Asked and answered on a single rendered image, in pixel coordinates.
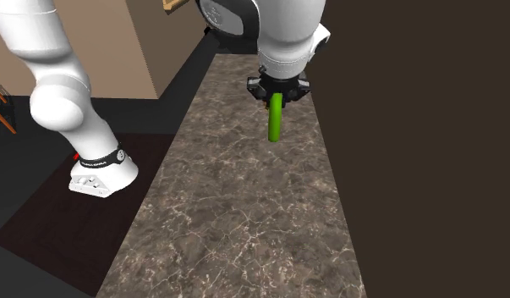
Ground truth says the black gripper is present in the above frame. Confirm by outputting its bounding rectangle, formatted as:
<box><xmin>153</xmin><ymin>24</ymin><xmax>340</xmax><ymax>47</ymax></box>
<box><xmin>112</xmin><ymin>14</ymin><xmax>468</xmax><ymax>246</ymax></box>
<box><xmin>246</xmin><ymin>72</ymin><xmax>311</xmax><ymax>107</ymax></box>

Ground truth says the green curved cylinder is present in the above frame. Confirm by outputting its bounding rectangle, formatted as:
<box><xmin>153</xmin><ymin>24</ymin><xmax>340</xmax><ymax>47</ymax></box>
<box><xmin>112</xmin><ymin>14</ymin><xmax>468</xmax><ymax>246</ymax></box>
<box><xmin>266</xmin><ymin>92</ymin><xmax>284</xmax><ymax>144</ymax></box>

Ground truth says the dark red robot stand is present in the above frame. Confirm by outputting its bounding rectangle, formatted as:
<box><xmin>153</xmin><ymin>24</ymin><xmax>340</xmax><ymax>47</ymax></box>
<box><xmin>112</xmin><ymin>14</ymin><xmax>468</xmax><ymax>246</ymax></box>
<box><xmin>0</xmin><ymin>132</ymin><xmax>178</xmax><ymax>298</ymax></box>

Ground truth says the wooden chair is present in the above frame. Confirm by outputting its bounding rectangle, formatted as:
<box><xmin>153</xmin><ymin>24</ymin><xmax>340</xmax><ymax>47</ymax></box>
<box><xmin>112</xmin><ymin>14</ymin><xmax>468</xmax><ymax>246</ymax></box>
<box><xmin>0</xmin><ymin>74</ymin><xmax>18</xmax><ymax>135</ymax></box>

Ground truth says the wooden framed wall picture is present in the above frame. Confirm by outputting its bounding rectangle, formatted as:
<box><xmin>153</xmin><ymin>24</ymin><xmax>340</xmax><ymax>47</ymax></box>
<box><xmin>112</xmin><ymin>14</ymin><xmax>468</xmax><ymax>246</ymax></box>
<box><xmin>162</xmin><ymin>0</ymin><xmax>183</xmax><ymax>16</ymax></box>

